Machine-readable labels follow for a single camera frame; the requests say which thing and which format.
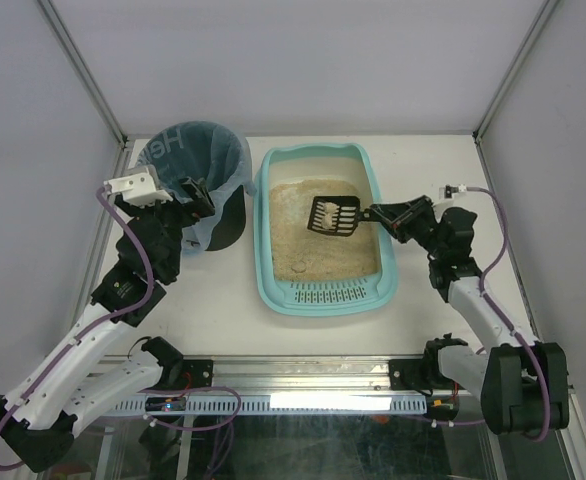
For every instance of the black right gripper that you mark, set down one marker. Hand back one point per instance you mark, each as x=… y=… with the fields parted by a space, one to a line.
x=406 y=220

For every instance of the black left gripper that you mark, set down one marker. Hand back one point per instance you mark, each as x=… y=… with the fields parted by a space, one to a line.
x=184 y=201

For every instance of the black trash bin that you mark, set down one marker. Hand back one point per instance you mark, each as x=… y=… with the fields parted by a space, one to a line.
x=228 y=220

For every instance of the translucent blue bin liner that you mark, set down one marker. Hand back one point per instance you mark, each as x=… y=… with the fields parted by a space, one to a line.
x=213 y=165

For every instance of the black litter scoop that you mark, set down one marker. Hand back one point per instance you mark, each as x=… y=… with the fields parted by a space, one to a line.
x=336 y=216

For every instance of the beige litter clump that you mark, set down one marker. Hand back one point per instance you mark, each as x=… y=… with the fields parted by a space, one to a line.
x=330 y=209

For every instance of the teal litter box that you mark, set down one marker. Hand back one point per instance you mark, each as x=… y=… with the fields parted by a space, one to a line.
x=346 y=162

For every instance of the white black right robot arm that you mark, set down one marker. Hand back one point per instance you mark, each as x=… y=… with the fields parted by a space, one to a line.
x=520 y=381

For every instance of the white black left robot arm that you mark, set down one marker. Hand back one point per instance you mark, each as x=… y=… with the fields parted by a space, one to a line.
x=41 y=418

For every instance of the beige cat litter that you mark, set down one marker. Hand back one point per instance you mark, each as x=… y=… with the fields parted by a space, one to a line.
x=301 y=255

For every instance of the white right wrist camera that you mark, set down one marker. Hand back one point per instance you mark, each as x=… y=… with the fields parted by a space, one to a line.
x=449 y=192

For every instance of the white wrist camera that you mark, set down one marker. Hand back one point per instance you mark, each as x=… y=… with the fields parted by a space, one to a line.
x=139 y=187
x=449 y=192

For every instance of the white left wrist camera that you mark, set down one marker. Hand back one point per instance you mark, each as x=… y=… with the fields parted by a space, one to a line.
x=139 y=187

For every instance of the white slotted cable duct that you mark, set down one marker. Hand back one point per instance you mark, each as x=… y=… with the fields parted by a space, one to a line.
x=282 y=403

